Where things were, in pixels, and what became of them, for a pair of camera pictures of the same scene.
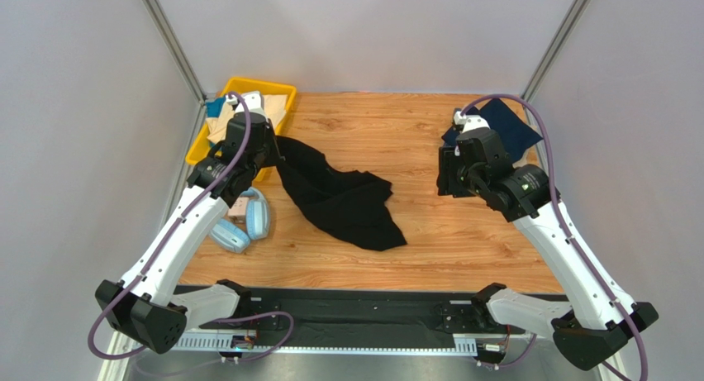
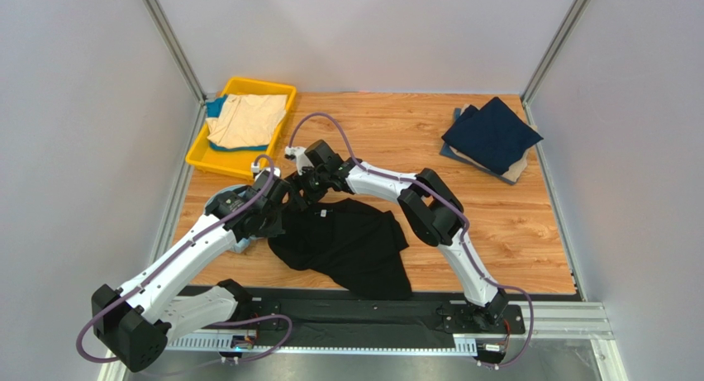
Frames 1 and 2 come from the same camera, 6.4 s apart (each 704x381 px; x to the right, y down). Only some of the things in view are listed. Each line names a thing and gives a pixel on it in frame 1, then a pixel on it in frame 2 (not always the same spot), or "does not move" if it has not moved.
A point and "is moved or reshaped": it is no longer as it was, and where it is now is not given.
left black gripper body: [269, 154] → [273, 226]
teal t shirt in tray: [213, 108] does not move
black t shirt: [349, 206] is moved or reshaped
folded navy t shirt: [516, 133] does not move
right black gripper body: [448, 173] → [311, 185]
